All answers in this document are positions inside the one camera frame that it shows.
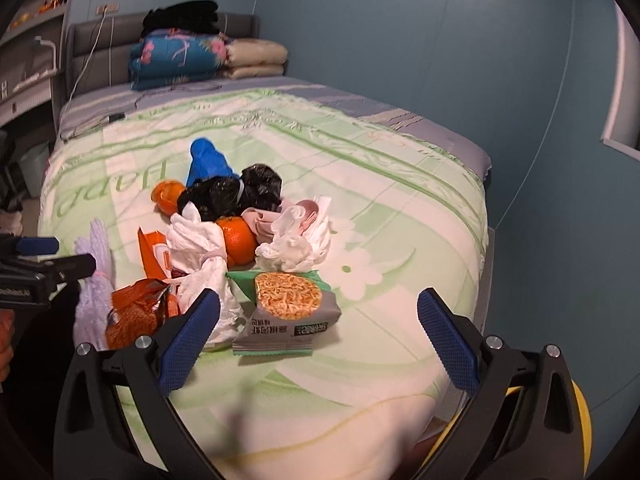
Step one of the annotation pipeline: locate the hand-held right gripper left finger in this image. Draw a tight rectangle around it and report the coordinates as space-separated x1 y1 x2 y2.
52 288 223 480

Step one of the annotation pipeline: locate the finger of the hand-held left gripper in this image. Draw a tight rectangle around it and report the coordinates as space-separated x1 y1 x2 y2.
0 234 60 258
0 254 97 287

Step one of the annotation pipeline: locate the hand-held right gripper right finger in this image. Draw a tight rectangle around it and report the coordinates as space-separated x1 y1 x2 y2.
416 287 591 480

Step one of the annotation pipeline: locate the pale purple fringed duster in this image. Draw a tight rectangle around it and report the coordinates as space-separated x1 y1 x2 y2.
74 217 116 351

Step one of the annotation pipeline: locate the orange snack bag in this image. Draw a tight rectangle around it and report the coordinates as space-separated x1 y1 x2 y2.
105 277 181 351

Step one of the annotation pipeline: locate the grey instant noodle packet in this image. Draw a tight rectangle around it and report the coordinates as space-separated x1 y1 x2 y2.
225 269 343 358

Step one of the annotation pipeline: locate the orange tangerine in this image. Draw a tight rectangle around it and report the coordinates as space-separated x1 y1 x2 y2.
150 180 187 216
216 215 257 267

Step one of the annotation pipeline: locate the white plastic bag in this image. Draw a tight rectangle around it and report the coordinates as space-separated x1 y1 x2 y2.
255 195 333 273

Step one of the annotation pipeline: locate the pink cloth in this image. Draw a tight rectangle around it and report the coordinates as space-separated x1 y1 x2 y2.
240 205 286 243

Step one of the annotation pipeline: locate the black plastic bag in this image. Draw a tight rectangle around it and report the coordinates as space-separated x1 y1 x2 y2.
176 163 284 223

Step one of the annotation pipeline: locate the yellow trash bin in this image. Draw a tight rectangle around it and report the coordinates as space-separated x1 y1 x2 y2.
420 375 593 480

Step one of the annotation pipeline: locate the person's left hand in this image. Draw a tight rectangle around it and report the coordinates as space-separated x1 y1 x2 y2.
0 309 17 383

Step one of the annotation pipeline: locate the green printed quilt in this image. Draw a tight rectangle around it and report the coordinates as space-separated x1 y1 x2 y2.
37 87 488 480

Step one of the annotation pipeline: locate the grey bed headboard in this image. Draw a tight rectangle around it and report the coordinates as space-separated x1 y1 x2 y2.
65 12 261 103

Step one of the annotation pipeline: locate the folded blue floral quilt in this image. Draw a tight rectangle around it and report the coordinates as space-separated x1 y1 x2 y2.
128 30 233 92

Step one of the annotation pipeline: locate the grey striped bedsheet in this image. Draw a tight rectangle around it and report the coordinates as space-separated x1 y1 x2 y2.
57 76 493 181

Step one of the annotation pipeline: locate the black clothing pile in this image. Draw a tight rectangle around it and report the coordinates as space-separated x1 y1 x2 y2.
141 0 221 38

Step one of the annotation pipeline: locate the folded beige blanket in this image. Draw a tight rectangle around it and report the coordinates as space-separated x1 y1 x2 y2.
220 40 290 80

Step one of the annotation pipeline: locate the black charger cable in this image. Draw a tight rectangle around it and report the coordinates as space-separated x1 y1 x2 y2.
75 82 223 136

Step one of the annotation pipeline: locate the white cable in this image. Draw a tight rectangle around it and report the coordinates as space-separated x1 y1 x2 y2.
67 10 108 106

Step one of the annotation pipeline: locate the white wall shelf unit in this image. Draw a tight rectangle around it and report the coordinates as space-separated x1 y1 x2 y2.
0 0 76 126

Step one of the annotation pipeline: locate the white window frame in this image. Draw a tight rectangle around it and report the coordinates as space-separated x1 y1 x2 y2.
600 0 640 151

